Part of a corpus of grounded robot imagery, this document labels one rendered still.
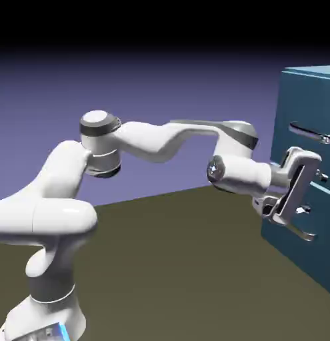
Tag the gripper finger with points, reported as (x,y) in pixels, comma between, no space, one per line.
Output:
(303,210)
(321,176)

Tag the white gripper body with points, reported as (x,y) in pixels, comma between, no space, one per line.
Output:
(303,170)

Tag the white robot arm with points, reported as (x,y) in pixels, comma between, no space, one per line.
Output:
(60,213)

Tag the blue cabinet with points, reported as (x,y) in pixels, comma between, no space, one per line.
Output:
(295,266)

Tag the blue drawer front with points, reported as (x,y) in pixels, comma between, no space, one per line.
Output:
(314,266)
(300,101)

